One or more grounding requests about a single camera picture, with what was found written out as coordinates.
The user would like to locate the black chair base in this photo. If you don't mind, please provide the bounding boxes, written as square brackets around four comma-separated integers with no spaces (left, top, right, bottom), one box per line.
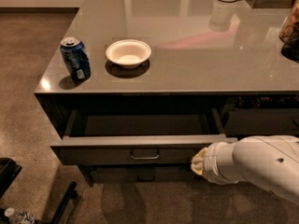
[0,157,78,224]

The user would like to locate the grey kitchen counter cabinet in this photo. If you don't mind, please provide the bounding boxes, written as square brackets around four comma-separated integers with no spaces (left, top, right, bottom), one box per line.
[34,0,299,189]

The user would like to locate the metal drawer handle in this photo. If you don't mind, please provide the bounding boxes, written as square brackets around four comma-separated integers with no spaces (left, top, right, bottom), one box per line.
[130,149,160,161]

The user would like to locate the grey drawer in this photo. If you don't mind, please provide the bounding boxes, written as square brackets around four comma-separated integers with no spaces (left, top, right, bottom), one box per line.
[51,109,236,166]
[224,109,299,136]

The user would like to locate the grey top drawer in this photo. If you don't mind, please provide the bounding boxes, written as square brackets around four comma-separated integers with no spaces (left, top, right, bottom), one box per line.
[51,109,236,166]

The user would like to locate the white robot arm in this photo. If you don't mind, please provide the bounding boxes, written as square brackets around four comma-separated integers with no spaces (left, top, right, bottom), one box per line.
[191,135,299,205]

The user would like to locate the lower left drawer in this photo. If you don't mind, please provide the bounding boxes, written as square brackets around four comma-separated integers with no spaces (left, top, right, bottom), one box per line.
[90,165,198,183]

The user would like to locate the right grey drawer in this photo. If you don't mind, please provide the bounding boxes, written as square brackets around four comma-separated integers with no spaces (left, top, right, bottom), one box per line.
[224,109,299,136]

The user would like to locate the white paper bowl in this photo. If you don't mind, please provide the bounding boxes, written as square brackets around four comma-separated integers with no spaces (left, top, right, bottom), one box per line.
[106,39,151,69]

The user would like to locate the clear plastic water bottle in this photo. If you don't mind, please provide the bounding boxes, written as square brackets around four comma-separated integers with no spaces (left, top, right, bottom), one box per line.
[5,207,36,224]

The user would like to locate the blue soda can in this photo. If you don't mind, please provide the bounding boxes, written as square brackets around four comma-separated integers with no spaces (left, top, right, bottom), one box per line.
[60,36,91,81]

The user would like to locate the snack bag on counter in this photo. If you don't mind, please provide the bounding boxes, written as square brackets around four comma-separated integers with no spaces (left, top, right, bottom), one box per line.
[279,0,299,63]

